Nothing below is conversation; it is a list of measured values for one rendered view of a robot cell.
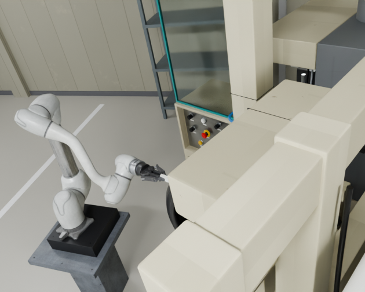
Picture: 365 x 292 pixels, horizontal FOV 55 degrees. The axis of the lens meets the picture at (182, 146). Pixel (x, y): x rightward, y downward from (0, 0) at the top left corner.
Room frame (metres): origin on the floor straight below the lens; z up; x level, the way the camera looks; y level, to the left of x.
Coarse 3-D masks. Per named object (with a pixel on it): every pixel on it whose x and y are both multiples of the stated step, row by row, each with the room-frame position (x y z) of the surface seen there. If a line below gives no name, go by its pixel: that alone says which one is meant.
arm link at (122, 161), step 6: (120, 156) 1.63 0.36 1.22; (126, 156) 1.60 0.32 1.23; (132, 156) 1.59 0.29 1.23; (120, 162) 1.58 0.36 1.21; (126, 162) 1.56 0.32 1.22; (120, 168) 1.55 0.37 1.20; (126, 168) 1.54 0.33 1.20; (120, 174) 1.52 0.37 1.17; (126, 174) 1.52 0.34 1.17; (132, 174) 1.53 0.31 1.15
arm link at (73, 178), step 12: (48, 96) 1.86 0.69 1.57; (48, 108) 1.77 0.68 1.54; (60, 120) 1.83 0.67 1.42; (60, 144) 1.79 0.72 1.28; (60, 156) 1.79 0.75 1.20; (72, 156) 1.83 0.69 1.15; (60, 168) 1.81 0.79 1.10; (72, 168) 1.80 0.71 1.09; (72, 180) 1.77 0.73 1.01; (84, 180) 1.80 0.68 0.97; (84, 192) 1.75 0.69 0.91
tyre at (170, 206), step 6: (168, 186) 1.19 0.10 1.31; (168, 192) 1.16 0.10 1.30; (168, 198) 1.15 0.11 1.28; (168, 204) 1.16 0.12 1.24; (168, 210) 1.16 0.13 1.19; (174, 210) 1.14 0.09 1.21; (174, 216) 1.14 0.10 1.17; (180, 216) 1.22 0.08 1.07; (174, 222) 1.14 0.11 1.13; (180, 222) 1.14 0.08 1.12; (192, 222) 1.22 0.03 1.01; (174, 228) 1.15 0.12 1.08
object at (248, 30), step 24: (240, 0) 1.25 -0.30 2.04; (264, 0) 1.26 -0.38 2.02; (240, 24) 1.25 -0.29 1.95; (264, 24) 1.25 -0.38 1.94; (240, 48) 1.26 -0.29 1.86; (264, 48) 1.25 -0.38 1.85; (240, 72) 1.26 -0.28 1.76; (264, 72) 1.25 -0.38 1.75; (240, 96) 1.27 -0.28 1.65; (264, 288) 1.21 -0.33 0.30
